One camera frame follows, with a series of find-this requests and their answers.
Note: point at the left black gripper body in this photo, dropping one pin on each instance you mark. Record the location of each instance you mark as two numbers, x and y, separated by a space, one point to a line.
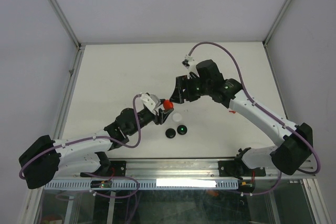
158 118

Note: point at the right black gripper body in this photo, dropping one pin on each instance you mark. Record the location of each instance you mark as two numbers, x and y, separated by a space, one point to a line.
194 88

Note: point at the orange earbud case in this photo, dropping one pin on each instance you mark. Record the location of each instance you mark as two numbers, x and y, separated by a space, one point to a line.
168 105

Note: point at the white earbud case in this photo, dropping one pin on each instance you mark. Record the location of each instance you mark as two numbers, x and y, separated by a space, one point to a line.
177 117

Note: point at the black earbud case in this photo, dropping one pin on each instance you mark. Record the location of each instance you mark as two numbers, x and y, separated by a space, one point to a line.
170 133
181 129

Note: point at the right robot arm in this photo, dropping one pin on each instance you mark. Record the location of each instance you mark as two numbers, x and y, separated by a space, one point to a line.
290 140

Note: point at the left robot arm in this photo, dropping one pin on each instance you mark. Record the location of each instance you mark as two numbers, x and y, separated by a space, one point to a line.
47 159

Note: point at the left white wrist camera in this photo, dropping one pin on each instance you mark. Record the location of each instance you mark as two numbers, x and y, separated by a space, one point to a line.
150 101

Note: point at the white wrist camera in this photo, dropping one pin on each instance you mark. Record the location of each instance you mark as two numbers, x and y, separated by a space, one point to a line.
150 101
190 64

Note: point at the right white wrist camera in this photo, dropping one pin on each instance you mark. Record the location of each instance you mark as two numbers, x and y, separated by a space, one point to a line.
190 64

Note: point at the aluminium mounting rail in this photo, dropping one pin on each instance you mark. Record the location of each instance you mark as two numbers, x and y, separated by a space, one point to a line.
201 168

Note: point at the white slotted cable duct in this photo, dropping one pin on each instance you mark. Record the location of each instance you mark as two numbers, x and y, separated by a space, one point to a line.
142 184

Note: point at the right aluminium frame post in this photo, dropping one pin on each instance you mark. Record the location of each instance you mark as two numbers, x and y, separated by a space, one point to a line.
284 8

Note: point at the aluminium frame post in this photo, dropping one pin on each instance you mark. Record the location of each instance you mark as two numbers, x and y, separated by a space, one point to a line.
284 8
65 23

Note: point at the left aluminium frame post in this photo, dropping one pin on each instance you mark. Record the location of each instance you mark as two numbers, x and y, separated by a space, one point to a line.
65 23

